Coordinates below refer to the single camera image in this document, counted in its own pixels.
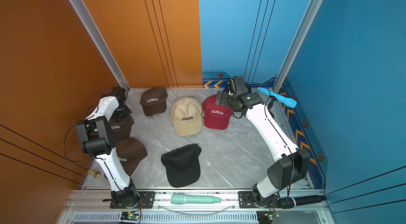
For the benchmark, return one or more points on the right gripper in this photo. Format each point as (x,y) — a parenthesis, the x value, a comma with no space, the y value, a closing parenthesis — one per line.
(224,102)

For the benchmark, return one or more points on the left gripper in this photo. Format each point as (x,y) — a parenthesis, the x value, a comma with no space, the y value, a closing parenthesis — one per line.
(118,119)

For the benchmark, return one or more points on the maroon cap front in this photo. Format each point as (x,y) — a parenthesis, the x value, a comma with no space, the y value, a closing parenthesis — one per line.
(215,116)

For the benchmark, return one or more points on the beige cap back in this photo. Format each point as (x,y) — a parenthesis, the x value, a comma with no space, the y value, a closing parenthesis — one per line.
(186,115)

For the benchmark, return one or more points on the brown cap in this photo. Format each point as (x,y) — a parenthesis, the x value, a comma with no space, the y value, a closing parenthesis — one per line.
(122,129)
(154,101)
(130,152)

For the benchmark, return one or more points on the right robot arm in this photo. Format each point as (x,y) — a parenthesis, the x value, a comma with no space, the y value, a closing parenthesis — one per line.
(290,164)

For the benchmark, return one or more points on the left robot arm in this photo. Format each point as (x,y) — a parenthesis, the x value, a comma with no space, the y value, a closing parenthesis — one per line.
(97,139)

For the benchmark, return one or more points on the black cap back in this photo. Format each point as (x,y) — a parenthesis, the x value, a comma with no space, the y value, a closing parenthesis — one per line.
(226,90)

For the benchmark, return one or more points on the black cap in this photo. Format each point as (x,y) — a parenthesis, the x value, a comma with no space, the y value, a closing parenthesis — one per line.
(226,90)
(182,165)

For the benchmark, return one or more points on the brown cap back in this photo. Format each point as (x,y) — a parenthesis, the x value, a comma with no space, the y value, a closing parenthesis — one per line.
(154,101)

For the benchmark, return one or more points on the black microphone stand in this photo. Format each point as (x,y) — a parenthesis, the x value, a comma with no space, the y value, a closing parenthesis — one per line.
(271,102)

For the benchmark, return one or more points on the blue microphone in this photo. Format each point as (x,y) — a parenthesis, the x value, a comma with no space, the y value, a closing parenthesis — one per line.
(289,102)

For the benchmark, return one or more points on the black cap front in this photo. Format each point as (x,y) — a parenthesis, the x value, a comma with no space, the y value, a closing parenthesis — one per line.
(182,165)

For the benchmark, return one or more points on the mint green microphone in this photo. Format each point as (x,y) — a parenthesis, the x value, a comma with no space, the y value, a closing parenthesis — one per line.
(182,199)

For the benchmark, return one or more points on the left green circuit board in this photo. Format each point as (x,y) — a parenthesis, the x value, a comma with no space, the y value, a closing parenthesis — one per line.
(130,217)

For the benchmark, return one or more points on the black microphone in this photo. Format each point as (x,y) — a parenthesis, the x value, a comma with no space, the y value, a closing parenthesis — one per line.
(288,203)

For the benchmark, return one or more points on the right circuit board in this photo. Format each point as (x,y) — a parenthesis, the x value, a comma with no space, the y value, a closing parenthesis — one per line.
(267,217)

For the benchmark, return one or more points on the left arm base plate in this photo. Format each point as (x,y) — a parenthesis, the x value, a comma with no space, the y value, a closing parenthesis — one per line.
(143,200)

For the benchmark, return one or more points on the aluminium front rail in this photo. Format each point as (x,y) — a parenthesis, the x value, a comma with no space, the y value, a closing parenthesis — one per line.
(93,207)

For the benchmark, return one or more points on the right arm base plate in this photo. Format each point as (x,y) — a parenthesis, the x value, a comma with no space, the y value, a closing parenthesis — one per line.
(251,199)

